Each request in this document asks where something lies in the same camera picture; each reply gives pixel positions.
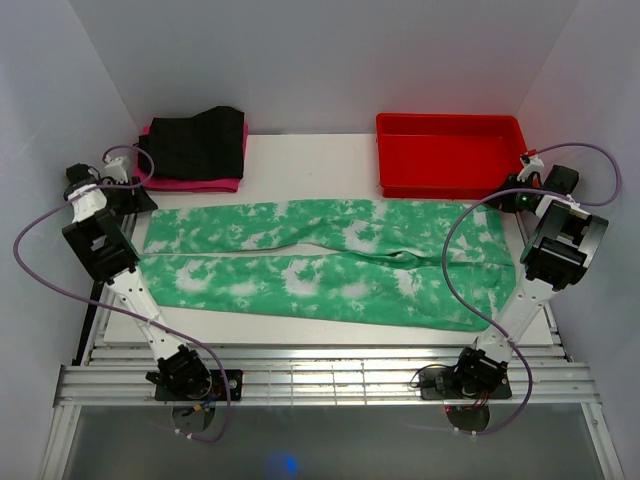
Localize green tie-dye trousers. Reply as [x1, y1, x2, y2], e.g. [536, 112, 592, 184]
[140, 199, 516, 332]

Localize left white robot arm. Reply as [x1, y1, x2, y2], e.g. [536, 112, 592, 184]
[63, 164, 212, 400]

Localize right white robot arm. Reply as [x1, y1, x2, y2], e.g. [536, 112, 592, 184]
[451, 166, 608, 397]

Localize black folded trousers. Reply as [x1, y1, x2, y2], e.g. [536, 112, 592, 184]
[137, 106, 245, 181]

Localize pink folded trousers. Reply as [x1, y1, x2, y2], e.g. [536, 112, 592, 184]
[133, 123, 249, 193]

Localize red plastic tray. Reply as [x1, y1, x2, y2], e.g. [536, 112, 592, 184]
[376, 113, 527, 200]

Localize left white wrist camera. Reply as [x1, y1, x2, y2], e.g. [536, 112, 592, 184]
[103, 155, 131, 185]

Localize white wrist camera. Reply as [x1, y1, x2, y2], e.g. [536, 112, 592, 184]
[103, 155, 131, 185]
[517, 149, 544, 182]

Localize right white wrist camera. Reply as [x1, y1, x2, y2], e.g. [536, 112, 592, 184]
[517, 149, 544, 182]

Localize aluminium rail frame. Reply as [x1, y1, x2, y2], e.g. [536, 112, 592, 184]
[42, 194, 626, 480]

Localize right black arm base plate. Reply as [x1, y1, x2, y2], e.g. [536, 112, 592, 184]
[416, 364, 512, 401]

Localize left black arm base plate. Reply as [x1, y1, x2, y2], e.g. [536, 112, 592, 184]
[153, 369, 244, 402]

